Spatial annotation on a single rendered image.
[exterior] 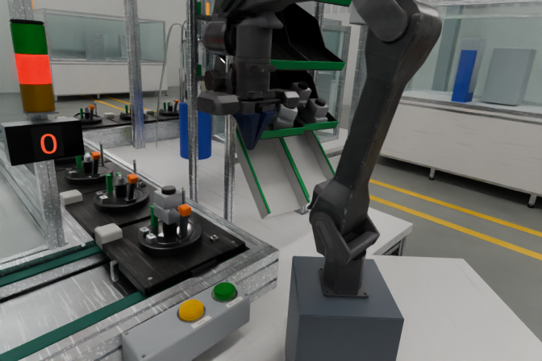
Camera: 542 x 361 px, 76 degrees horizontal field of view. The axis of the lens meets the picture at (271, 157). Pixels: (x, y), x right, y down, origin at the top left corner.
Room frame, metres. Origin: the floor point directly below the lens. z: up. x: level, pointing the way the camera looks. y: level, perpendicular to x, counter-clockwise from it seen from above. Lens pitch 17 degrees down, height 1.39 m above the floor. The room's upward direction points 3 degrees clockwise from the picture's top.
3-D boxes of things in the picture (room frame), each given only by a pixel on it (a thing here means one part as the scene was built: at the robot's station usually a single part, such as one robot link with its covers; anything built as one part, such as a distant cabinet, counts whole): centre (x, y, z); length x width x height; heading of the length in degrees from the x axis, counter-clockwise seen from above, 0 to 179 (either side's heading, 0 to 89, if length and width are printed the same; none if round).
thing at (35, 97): (0.63, 0.43, 1.28); 0.05 x 0.05 x 0.05
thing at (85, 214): (0.86, 0.40, 1.01); 0.24 x 0.24 x 0.13; 46
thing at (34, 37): (0.63, 0.43, 1.38); 0.05 x 0.05 x 0.05
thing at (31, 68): (0.63, 0.43, 1.33); 0.05 x 0.05 x 0.05
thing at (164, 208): (0.69, 0.22, 1.06); 0.08 x 0.04 x 0.07; 47
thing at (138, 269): (0.69, 0.22, 0.96); 0.24 x 0.24 x 0.02; 46
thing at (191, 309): (0.48, 0.12, 0.96); 0.04 x 0.04 x 0.02
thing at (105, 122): (1.81, 0.99, 1.01); 0.24 x 0.24 x 0.13; 46
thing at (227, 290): (0.53, 0.07, 0.96); 0.04 x 0.04 x 0.02
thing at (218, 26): (0.61, 0.07, 1.43); 0.12 x 0.08 x 0.11; 47
